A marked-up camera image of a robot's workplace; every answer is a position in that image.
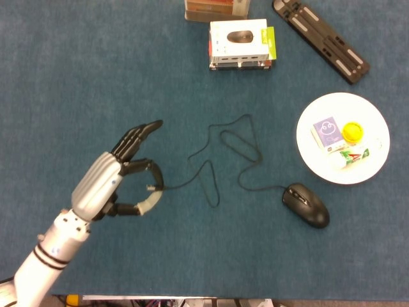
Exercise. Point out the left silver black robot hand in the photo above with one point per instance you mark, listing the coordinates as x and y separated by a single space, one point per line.
92 188

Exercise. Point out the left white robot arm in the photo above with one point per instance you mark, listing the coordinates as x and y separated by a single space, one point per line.
48 256

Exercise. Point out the white mouse packaging box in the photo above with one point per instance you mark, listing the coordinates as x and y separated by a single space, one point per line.
220 35

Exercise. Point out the black computer mouse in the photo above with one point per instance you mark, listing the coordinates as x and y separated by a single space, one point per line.
310 208

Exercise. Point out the blue felt table cloth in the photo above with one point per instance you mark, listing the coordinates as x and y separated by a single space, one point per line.
96 64

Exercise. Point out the palace print box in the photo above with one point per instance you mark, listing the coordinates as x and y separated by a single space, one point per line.
207 9

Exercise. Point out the blue white card box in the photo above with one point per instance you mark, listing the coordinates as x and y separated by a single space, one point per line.
326 131

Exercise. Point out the white round plate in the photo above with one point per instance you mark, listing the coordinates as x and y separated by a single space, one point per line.
335 105

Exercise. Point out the white green drink bottle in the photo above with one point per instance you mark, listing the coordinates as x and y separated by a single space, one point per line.
353 156

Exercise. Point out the black folding laptop stand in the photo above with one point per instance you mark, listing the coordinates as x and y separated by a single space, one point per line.
335 48

